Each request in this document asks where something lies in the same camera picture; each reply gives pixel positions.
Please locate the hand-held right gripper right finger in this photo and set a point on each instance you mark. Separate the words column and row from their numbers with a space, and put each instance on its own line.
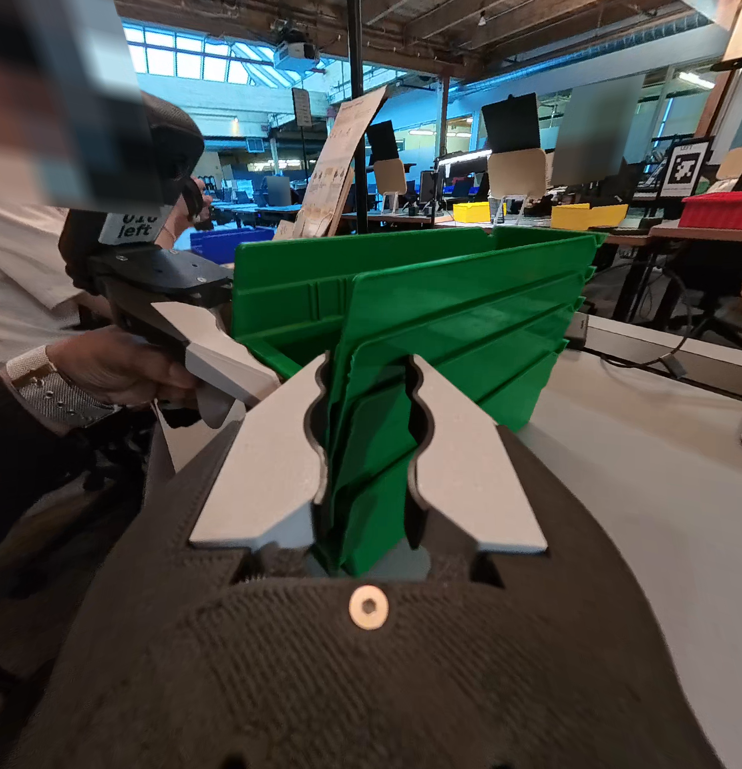
column 479, row 480

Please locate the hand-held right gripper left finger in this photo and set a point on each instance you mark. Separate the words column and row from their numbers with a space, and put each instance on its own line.
column 256, row 480

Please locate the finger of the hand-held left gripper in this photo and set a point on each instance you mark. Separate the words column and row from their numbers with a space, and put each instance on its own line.
column 220, row 360

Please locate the person's left hand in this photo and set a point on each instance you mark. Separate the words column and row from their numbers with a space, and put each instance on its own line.
column 118, row 366

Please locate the blue bin with tag label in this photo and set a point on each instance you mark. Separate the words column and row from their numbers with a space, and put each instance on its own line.
column 214, row 246

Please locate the person's white shirt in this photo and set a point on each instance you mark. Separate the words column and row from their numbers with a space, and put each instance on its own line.
column 22, row 270

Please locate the silver mesh wristwatch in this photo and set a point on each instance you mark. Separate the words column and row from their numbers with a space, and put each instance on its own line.
column 52, row 396

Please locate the black pole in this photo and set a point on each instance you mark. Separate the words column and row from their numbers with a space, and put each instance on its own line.
column 357, row 120

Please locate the white ceiling projector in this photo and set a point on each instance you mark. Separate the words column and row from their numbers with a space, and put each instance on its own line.
column 296, row 54

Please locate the yellow plastic bin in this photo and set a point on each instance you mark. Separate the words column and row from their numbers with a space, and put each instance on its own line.
column 476, row 211
column 587, row 217

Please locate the red plastic bin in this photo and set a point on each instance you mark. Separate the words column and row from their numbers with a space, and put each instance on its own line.
column 719, row 210

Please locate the black-and-white tag sign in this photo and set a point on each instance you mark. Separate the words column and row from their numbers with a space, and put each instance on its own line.
column 686, row 168

